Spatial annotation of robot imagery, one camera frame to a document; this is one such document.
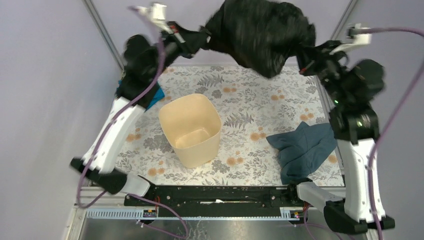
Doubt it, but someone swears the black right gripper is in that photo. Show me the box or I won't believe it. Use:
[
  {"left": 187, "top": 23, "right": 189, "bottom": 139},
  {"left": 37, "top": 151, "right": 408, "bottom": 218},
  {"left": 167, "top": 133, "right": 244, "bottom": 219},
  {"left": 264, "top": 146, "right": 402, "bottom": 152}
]
[{"left": 291, "top": 40, "right": 349, "bottom": 106}]

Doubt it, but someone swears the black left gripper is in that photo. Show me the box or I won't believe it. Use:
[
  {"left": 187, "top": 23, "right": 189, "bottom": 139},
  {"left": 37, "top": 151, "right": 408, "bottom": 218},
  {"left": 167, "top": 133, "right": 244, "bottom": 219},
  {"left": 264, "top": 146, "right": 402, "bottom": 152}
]
[{"left": 147, "top": 21, "right": 211, "bottom": 80}]

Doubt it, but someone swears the black plastic trash bag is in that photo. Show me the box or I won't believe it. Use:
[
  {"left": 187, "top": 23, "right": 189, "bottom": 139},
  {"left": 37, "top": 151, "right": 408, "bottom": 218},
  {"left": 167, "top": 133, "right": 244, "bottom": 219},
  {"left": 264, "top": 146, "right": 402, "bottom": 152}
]
[{"left": 204, "top": 0, "right": 317, "bottom": 79}]

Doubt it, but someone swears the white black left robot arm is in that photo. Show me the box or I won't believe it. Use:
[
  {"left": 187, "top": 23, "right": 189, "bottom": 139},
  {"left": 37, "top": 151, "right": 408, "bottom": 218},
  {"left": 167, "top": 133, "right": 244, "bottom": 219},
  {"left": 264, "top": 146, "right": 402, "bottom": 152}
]
[{"left": 70, "top": 21, "right": 211, "bottom": 206}]

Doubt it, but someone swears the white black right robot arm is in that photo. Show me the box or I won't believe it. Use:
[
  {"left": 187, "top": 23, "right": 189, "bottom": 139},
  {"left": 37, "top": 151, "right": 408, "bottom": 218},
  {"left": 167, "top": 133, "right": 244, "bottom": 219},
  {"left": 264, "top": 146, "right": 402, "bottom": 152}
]
[{"left": 286, "top": 40, "right": 396, "bottom": 235}]

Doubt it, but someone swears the beige plastic trash bin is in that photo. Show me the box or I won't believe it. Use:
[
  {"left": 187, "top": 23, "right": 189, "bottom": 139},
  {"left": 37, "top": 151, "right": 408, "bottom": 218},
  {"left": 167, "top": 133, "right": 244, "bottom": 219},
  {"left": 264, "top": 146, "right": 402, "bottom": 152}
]
[{"left": 158, "top": 93, "right": 222, "bottom": 169}]

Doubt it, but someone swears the bright blue folded cloth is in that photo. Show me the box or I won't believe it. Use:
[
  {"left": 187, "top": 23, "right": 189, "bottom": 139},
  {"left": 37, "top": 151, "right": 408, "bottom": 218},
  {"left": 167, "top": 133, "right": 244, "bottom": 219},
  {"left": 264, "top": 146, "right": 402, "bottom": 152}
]
[{"left": 116, "top": 78, "right": 165, "bottom": 110}]

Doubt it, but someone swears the floral patterned table mat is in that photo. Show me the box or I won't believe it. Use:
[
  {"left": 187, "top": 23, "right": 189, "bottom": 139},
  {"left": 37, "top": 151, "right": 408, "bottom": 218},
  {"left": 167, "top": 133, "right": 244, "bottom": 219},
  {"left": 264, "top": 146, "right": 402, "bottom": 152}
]
[{"left": 116, "top": 66, "right": 326, "bottom": 186}]

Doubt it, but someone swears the dark teal crumpled cloth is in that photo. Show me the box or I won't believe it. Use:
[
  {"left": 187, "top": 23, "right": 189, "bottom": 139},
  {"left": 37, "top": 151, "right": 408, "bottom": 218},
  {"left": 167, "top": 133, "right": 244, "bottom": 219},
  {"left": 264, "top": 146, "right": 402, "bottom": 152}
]
[{"left": 266, "top": 121, "right": 337, "bottom": 185}]

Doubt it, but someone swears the grey metal front tray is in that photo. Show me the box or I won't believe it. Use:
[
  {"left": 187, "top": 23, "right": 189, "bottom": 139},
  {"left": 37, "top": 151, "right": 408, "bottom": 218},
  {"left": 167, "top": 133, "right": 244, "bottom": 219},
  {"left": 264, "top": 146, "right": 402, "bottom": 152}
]
[{"left": 66, "top": 207, "right": 350, "bottom": 240}]

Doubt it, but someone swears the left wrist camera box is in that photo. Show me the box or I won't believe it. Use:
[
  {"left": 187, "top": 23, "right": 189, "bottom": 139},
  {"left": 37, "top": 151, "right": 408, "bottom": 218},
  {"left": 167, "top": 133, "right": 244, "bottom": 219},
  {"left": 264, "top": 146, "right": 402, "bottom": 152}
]
[{"left": 135, "top": 2, "right": 173, "bottom": 34}]

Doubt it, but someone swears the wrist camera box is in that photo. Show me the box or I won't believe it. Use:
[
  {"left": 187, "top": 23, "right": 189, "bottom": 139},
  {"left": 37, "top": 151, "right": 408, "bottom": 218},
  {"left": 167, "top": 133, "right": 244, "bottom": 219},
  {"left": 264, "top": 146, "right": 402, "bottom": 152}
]
[
  {"left": 329, "top": 23, "right": 372, "bottom": 55},
  {"left": 135, "top": 2, "right": 173, "bottom": 34}
]

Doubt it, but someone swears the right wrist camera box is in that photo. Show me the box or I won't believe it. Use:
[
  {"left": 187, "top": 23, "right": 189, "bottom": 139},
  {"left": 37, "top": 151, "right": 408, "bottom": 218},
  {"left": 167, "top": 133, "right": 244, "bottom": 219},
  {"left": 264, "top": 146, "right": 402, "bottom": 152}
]
[{"left": 329, "top": 23, "right": 372, "bottom": 55}]

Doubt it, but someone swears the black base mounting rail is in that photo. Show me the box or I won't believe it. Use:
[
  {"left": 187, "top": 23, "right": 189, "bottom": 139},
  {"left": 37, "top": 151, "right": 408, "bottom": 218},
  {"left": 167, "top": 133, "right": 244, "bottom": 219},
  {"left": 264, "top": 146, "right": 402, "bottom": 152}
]
[{"left": 144, "top": 185, "right": 304, "bottom": 218}]

